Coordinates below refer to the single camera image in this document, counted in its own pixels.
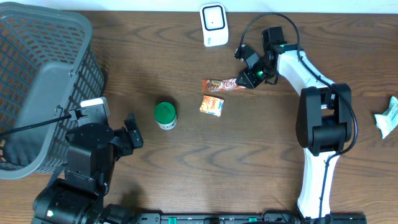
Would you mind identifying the teal white tissue pack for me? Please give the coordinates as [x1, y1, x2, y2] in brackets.
[374, 96, 397, 139]

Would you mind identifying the left camera cable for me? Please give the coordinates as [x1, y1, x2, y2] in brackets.
[0, 114, 73, 137]

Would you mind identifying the grey plastic mesh basket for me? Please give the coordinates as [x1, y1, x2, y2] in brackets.
[1, 2, 105, 179]

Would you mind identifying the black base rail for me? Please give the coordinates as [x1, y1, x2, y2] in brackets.
[135, 210, 368, 224]

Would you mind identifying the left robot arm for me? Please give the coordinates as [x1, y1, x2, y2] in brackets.
[32, 113, 144, 224]

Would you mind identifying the camera cable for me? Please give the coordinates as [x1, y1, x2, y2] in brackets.
[239, 12, 359, 220]
[0, 114, 73, 137]

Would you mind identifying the orange snack packet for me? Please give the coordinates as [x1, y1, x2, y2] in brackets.
[200, 95, 224, 117]

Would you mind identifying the right camera cable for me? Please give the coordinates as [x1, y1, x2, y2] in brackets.
[239, 12, 359, 220]

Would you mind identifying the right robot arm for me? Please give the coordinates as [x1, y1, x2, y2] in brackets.
[234, 27, 356, 223]

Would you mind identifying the green lid white jar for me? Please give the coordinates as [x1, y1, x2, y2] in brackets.
[154, 102, 178, 130]

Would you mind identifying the red chocolate bar wrapper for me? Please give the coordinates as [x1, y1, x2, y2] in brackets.
[202, 78, 245, 92]

